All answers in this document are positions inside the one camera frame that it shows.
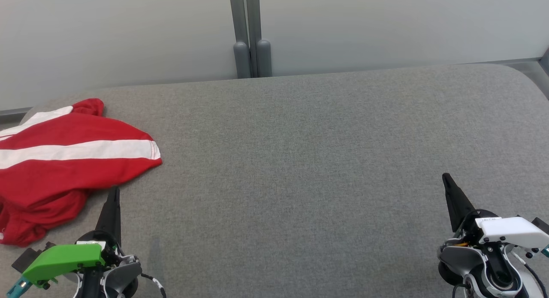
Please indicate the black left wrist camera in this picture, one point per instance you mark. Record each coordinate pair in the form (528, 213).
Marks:
(28, 257)

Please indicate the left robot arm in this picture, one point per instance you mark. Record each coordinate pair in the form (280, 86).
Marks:
(120, 276)

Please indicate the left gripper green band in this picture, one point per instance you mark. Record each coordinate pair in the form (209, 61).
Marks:
(64, 259)

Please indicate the red shorts with white stripe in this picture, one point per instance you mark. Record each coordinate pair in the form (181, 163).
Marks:
(64, 178)

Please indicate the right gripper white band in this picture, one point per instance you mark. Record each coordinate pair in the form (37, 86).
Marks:
(510, 230)

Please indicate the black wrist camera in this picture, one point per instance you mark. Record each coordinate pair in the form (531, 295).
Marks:
(28, 257)
(541, 225)

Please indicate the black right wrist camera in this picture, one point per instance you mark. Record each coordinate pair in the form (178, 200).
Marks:
(541, 225)

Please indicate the grey corner partition post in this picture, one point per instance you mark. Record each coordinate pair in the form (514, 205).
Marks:
(545, 62)

